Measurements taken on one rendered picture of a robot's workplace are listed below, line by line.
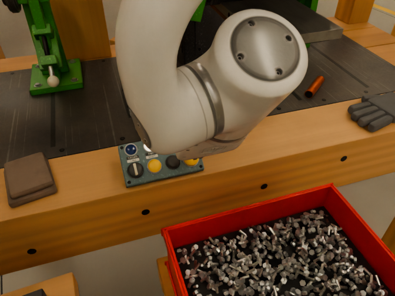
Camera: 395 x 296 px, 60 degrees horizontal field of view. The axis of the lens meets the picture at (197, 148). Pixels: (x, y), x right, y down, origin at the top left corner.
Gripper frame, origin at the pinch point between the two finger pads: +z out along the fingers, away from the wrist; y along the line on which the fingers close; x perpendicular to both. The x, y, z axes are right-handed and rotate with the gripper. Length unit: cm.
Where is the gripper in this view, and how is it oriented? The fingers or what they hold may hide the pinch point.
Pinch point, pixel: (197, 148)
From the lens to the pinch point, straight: 58.3
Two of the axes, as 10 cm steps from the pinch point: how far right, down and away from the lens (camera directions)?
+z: -1.8, 2.6, 9.5
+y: 9.5, -2.0, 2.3
